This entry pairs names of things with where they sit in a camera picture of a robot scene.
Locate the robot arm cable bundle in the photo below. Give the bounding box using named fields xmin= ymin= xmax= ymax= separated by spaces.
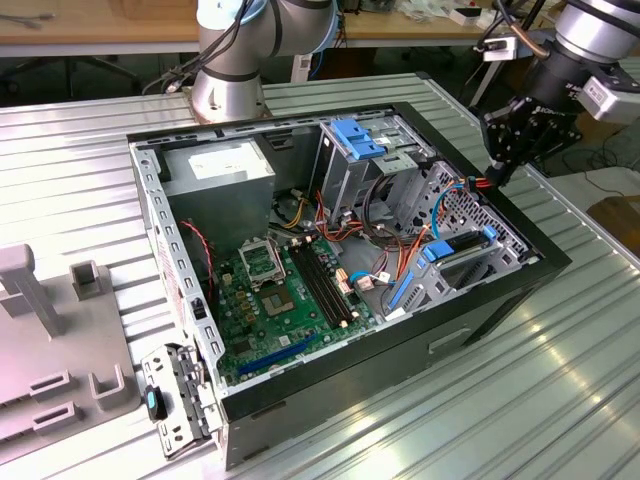
xmin=142 ymin=0 xmax=254 ymax=96

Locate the black stand pole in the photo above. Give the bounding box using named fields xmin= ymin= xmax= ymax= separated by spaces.
xmin=467 ymin=59 xmax=496 ymax=109

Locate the orange red power wire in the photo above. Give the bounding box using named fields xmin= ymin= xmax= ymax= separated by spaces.
xmin=393 ymin=173 xmax=502 ymax=284

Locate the black PC case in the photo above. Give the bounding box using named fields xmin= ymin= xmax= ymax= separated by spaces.
xmin=125 ymin=101 xmax=574 ymax=471

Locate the metal socket cover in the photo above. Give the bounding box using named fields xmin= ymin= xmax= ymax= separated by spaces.
xmin=238 ymin=238 xmax=287 ymax=290

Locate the red orange wire bundle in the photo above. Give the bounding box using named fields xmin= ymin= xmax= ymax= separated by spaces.
xmin=312 ymin=192 xmax=364 ymax=247

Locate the metal disk bay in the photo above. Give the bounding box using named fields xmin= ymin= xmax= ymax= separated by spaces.
xmin=382 ymin=160 xmax=545 ymax=321

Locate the yellow orange wire bundle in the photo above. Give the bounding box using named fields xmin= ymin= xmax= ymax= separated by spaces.
xmin=272 ymin=188 xmax=310 ymax=231

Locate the blue drive cage latch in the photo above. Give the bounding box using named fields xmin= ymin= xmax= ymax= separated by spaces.
xmin=329 ymin=117 xmax=390 ymax=162

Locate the hard disk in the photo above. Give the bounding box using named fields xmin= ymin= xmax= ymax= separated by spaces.
xmin=385 ymin=225 xmax=500 ymax=316

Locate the red black fan wire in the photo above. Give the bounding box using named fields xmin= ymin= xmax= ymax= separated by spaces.
xmin=179 ymin=219 xmax=217 ymax=306

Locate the green motherboard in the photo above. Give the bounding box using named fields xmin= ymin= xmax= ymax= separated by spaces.
xmin=214 ymin=234 xmax=384 ymax=387

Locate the grey power supply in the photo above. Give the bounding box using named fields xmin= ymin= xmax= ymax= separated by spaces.
xmin=159 ymin=138 xmax=277 ymax=261

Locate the white black small box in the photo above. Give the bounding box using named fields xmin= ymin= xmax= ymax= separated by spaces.
xmin=448 ymin=4 xmax=485 ymax=27

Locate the black RAM slot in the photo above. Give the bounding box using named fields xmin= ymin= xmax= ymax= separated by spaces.
xmin=312 ymin=241 xmax=354 ymax=324
xmin=305 ymin=243 xmax=347 ymax=325
xmin=298 ymin=244 xmax=340 ymax=327
xmin=291 ymin=245 xmax=334 ymax=329

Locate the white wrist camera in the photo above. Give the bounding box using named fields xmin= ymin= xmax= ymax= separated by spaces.
xmin=581 ymin=73 xmax=640 ymax=122
xmin=481 ymin=33 xmax=520 ymax=62

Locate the black cable bundle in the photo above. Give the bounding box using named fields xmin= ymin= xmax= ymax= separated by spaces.
xmin=360 ymin=172 xmax=404 ymax=251

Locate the wooden desk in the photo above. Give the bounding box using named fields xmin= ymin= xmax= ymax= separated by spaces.
xmin=0 ymin=0 xmax=201 ymax=57
xmin=339 ymin=0 xmax=556 ymax=51

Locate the grey parts rack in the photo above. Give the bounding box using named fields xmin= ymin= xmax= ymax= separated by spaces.
xmin=0 ymin=244 xmax=140 ymax=446

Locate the blue expansion slot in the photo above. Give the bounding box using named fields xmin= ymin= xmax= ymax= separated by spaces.
xmin=236 ymin=332 xmax=320 ymax=380

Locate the metal slot retainer bracket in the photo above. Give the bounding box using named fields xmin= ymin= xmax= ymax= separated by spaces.
xmin=140 ymin=342 xmax=225 ymax=461

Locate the metal drive cage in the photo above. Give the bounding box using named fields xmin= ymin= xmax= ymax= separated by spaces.
xmin=308 ymin=112 xmax=436 ymax=226

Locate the blue data wire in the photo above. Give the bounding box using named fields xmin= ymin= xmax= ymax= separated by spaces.
xmin=349 ymin=183 xmax=462 ymax=294

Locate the brown cardboard box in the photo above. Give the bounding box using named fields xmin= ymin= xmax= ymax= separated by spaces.
xmin=585 ymin=196 xmax=640 ymax=244

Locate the CPU socket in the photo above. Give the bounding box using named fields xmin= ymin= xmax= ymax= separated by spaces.
xmin=237 ymin=237 xmax=287 ymax=291

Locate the brown square chipset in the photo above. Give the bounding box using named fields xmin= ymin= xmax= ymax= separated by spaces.
xmin=258 ymin=285 xmax=297 ymax=319

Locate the purple white wire bundle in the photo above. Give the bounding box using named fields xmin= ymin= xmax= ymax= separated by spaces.
xmin=369 ymin=249 xmax=401 ymax=289

